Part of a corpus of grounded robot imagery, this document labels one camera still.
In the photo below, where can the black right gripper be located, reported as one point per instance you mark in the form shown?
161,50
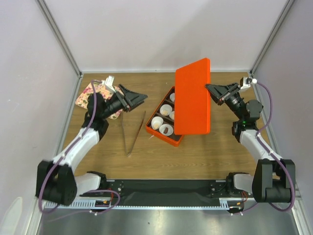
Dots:
218,91

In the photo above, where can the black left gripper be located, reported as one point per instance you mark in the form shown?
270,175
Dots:
136,99

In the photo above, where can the orange box lid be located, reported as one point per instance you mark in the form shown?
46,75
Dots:
192,99

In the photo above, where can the orange chocolate box base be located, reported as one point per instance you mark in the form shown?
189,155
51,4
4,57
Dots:
173,139

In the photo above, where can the steel serving tongs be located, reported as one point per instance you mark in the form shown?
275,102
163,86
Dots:
129,139

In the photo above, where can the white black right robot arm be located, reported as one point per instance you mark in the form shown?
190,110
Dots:
274,177

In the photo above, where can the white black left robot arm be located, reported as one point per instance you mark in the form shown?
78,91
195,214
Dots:
55,178

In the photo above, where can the white paper cup two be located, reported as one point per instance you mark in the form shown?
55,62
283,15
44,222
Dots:
158,120

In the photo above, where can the white paper cup four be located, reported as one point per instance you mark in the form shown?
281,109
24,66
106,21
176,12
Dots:
166,107

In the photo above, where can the white paper cup six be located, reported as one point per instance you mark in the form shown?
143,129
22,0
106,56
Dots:
172,97

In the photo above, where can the white paper cup three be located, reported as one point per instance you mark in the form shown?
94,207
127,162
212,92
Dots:
172,115

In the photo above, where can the white paper cup one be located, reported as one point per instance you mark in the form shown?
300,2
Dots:
162,127

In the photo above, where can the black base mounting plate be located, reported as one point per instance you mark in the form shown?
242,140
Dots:
176,190

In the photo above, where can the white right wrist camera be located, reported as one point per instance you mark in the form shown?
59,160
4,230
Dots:
246,83

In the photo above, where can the grey slotted cable duct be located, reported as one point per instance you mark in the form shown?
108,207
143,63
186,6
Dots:
190,204

